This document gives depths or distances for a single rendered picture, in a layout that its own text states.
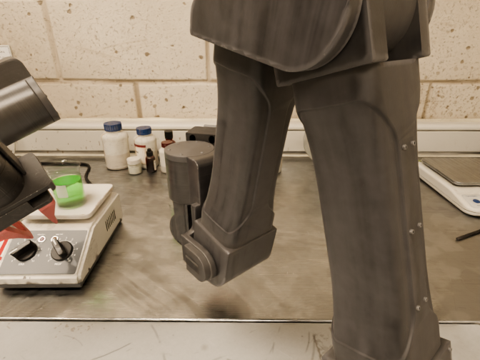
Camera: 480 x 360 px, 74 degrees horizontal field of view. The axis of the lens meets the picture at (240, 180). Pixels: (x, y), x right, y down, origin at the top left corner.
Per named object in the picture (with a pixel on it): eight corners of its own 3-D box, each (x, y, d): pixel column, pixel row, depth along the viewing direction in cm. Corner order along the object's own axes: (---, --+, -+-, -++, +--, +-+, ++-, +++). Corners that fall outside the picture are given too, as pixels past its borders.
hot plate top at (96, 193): (90, 219, 52) (88, 214, 52) (16, 220, 52) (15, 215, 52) (115, 187, 63) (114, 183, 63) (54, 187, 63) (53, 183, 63)
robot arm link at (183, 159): (139, 150, 35) (200, 185, 27) (203, 135, 40) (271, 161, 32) (151, 237, 40) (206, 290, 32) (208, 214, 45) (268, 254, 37)
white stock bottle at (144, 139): (155, 159, 99) (151, 123, 94) (162, 166, 94) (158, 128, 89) (134, 163, 96) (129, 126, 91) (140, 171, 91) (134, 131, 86)
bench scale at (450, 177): (466, 219, 68) (473, 198, 66) (407, 171, 91) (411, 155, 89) (554, 218, 68) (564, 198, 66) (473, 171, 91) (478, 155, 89)
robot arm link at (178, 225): (185, 178, 43) (162, 202, 36) (226, 182, 41) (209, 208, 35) (188, 222, 45) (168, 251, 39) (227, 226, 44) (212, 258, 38)
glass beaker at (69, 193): (91, 207, 55) (82, 163, 52) (57, 216, 52) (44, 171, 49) (85, 193, 60) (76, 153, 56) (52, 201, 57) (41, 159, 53)
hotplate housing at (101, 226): (83, 290, 49) (71, 248, 45) (-4, 291, 49) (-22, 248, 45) (128, 215, 69) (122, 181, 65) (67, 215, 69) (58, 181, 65)
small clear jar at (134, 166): (132, 176, 87) (130, 161, 85) (126, 172, 90) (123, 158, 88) (145, 173, 89) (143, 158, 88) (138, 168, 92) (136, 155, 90)
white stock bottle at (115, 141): (136, 166, 94) (129, 123, 88) (111, 172, 90) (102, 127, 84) (127, 159, 99) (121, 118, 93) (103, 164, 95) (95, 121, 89)
